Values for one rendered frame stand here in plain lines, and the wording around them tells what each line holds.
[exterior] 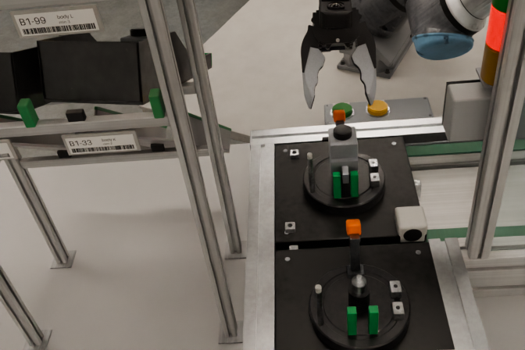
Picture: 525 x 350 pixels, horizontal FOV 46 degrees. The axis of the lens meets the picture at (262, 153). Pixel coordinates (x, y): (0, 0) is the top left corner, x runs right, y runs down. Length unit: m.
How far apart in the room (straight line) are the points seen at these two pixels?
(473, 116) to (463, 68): 0.73
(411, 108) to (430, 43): 0.15
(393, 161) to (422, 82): 0.42
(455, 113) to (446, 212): 0.32
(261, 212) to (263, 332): 0.24
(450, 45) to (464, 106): 0.52
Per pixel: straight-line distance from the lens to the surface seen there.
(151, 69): 0.76
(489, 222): 0.94
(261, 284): 0.96
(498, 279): 1.05
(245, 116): 1.42
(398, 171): 1.10
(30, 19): 0.66
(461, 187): 1.16
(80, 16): 0.64
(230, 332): 1.03
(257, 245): 1.00
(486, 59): 0.80
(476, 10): 1.30
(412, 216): 1.00
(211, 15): 3.68
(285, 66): 1.57
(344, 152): 0.99
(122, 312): 1.10
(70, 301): 1.15
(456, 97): 0.82
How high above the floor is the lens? 1.72
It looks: 41 degrees down
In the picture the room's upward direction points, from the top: 8 degrees counter-clockwise
